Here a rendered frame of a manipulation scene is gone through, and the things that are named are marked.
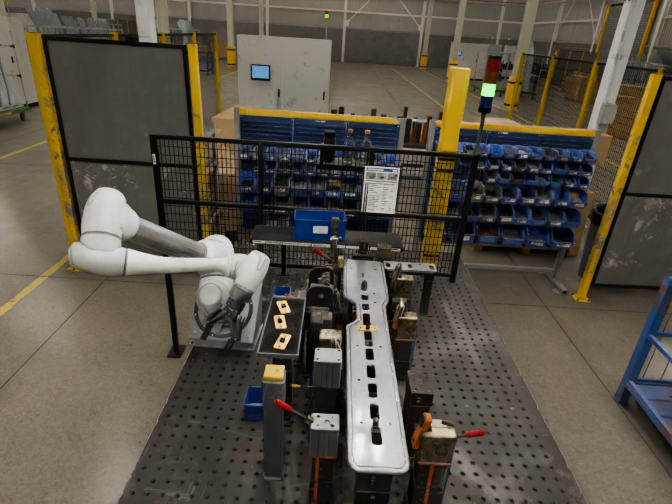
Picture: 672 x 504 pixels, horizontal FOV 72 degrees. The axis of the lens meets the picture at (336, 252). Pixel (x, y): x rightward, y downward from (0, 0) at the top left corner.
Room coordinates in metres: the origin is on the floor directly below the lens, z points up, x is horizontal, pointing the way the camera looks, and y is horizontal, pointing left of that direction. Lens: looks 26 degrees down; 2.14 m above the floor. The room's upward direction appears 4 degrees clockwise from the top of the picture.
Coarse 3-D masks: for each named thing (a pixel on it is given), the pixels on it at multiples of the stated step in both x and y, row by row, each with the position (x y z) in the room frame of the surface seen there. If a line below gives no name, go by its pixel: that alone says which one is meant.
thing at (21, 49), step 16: (0, 16) 11.46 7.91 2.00; (0, 32) 11.45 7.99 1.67; (16, 32) 11.68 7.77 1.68; (0, 48) 11.45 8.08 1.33; (16, 48) 11.55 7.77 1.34; (16, 64) 11.45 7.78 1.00; (16, 80) 11.45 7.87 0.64; (32, 80) 11.89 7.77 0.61; (16, 96) 11.45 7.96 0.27; (32, 96) 11.76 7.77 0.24
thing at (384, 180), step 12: (372, 168) 2.66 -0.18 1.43; (384, 168) 2.66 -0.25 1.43; (396, 168) 2.66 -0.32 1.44; (372, 180) 2.66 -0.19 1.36; (384, 180) 2.66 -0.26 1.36; (396, 180) 2.66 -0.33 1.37; (372, 192) 2.66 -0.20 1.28; (384, 192) 2.66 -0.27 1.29; (396, 192) 2.66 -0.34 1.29; (360, 204) 2.65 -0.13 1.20; (372, 204) 2.66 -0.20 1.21; (384, 204) 2.66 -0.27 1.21; (396, 204) 2.66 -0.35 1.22
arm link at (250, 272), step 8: (248, 256) 1.66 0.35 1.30; (256, 256) 1.65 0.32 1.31; (264, 256) 1.66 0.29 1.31; (240, 264) 1.66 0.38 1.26; (248, 264) 1.63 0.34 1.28; (256, 264) 1.63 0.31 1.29; (264, 264) 1.64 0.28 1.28; (240, 272) 1.62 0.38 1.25; (248, 272) 1.61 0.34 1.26; (256, 272) 1.61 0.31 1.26; (264, 272) 1.64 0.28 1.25; (240, 280) 1.60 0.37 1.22; (248, 280) 1.59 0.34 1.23; (256, 280) 1.60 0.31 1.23; (248, 288) 1.59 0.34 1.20; (256, 288) 1.61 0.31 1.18
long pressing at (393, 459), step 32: (352, 288) 1.98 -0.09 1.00; (384, 288) 2.00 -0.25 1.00; (384, 320) 1.72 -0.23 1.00; (352, 352) 1.48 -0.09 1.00; (384, 352) 1.49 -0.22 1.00; (352, 384) 1.29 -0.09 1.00; (384, 384) 1.30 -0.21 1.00; (352, 416) 1.14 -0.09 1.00; (384, 416) 1.15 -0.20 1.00; (352, 448) 1.01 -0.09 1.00; (384, 448) 1.02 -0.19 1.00
